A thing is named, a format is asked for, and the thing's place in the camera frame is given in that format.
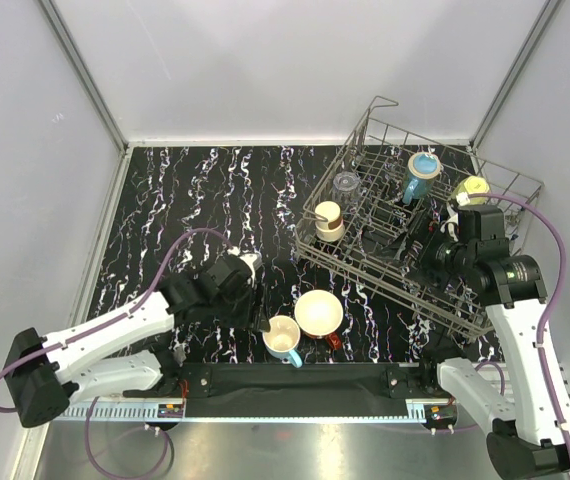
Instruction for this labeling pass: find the clear drinking glass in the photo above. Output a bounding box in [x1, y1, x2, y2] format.
[332, 171, 361, 210]

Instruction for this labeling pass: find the light blue mug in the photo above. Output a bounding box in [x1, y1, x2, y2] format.
[262, 315, 303, 368]

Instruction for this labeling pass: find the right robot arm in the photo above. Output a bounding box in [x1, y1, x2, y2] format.
[388, 205, 570, 479]

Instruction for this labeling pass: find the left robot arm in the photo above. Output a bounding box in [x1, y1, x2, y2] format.
[4, 251, 268, 428]

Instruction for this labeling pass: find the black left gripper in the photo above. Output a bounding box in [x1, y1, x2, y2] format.
[213, 281, 270, 332]

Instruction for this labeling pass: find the grey wire dish rack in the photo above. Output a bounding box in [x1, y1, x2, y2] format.
[294, 96, 544, 340]

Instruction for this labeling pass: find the left controller board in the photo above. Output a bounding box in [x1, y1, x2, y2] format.
[157, 402, 185, 419]

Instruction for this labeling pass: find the controller board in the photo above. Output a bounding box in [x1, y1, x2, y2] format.
[157, 402, 185, 419]
[425, 403, 458, 429]

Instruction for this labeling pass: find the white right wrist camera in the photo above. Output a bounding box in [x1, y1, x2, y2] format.
[440, 192, 470, 242]

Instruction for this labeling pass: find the blue butterfly mug orange inside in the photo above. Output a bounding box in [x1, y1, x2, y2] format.
[402, 152, 442, 205]

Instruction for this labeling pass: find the beige cup with brown band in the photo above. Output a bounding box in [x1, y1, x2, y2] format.
[314, 201, 345, 243]

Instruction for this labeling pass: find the red mug white inside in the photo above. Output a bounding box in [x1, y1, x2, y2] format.
[294, 290, 344, 350]

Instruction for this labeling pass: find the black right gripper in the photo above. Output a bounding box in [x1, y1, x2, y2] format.
[376, 212, 476, 293]

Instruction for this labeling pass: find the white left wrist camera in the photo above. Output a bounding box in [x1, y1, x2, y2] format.
[227, 247, 263, 283]

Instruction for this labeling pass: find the right controller board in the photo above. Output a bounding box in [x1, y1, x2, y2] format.
[425, 403, 458, 429]

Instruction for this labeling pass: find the yellow-green mug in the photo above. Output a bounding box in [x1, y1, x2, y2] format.
[450, 175, 490, 202]

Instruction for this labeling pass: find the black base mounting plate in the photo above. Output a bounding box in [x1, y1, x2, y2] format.
[181, 363, 451, 421]

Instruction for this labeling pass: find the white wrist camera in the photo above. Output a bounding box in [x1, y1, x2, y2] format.
[227, 247, 263, 283]
[440, 192, 470, 242]

